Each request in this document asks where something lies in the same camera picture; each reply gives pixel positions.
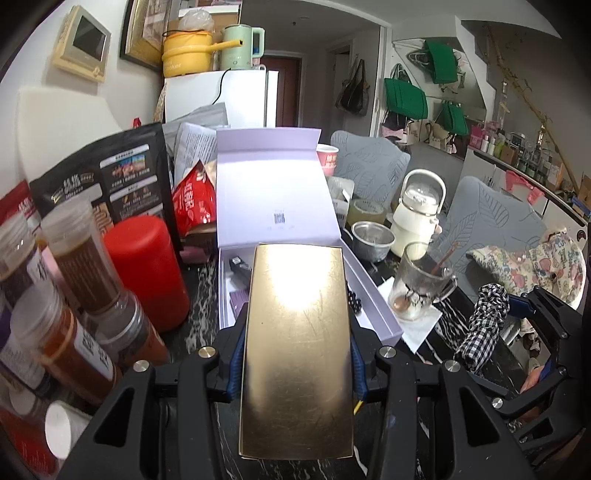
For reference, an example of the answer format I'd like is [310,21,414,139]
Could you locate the white foam board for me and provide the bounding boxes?
[16,88,135,195]

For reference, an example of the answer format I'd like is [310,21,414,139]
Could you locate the white counter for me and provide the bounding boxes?
[464,147,591,241]

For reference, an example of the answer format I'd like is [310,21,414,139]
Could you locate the red canister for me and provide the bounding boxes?
[102,215,191,334]

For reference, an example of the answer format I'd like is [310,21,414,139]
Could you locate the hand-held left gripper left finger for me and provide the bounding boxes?
[58,318,249,480]

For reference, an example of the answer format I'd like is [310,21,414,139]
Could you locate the printed paper leaflet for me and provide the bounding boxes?
[174,121,218,186]

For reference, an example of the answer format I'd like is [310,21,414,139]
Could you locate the pink cloth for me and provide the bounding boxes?
[505,169,544,204]

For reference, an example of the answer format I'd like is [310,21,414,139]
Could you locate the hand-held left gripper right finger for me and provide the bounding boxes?
[344,315,539,480]

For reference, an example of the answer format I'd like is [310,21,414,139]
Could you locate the grey zip bag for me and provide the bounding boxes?
[163,102,230,139]

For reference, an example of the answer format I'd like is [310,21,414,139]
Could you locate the red spice jar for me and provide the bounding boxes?
[85,291,170,371]

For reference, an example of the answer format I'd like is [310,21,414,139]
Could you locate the gold box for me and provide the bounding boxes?
[238,243,356,461]

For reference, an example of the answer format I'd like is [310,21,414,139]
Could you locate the black printed snack bag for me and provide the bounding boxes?
[28,122,184,251]

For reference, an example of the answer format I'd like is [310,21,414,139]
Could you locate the white napkin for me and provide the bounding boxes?
[376,277,443,354]

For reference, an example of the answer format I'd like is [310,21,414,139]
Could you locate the framed picture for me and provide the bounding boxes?
[120,0,179,71]

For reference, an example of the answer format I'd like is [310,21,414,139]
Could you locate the white lidded jar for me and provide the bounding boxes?
[44,401,93,459]

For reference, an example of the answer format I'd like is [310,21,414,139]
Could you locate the large green tote bag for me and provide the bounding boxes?
[383,78,430,120]

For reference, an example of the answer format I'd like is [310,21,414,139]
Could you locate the cream water bottle with handle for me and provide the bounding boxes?
[390,168,448,257]

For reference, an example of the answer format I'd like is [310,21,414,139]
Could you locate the red paper cup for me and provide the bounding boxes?
[315,144,341,177]

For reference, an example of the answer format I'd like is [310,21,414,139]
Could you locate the lilac gift box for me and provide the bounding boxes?
[215,128,404,348]

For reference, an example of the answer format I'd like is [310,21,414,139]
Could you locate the white fridge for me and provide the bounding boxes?
[164,69,280,129]

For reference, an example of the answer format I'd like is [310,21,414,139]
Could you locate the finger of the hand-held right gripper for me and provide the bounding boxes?
[470,364,570,419]
[507,285,585,343]

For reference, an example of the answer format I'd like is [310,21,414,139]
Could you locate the small green tote bag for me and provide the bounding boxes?
[440,100,470,136]

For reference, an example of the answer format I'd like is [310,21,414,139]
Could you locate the copper spoon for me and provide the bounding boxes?
[392,240,458,313]

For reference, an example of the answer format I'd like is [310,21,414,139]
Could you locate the red white bag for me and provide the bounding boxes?
[0,180,42,232]

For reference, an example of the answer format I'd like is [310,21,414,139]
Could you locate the black white checkered cloth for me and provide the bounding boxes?
[453,282,511,374]

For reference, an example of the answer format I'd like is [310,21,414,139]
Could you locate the pale green kettle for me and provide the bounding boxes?
[219,24,267,71]

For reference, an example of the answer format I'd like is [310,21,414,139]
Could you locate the grey leaf-pattern chair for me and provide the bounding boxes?
[434,175,548,302]
[330,130,411,205]

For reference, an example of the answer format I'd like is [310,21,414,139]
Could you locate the clear plastic bag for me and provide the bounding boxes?
[178,7,216,33]

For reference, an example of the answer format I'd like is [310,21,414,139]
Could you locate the small steel bowl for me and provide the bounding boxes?
[352,220,397,263]

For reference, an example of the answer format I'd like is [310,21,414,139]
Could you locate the cream wall panel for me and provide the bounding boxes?
[51,4,113,84]

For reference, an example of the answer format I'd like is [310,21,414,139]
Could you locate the dark wooden door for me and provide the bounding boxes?
[263,53,304,128]

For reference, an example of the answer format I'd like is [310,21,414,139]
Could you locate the brown hanging bags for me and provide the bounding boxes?
[335,58,370,116]

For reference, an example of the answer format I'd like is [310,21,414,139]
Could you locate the yellow cooker pot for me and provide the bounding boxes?
[161,28,246,79]

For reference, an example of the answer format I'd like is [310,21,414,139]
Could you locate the row of bottles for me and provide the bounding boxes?
[479,124,565,182]

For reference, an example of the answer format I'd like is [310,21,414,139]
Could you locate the black power cable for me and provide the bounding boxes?
[213,69,232,108]

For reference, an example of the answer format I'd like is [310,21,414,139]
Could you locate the glass mug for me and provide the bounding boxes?
[388,241,458,323]

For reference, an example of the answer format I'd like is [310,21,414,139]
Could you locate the orange spice jar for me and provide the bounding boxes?
[9,286,123,408]

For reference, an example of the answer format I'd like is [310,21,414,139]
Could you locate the red snack bag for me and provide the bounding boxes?
[172,159,218,237]

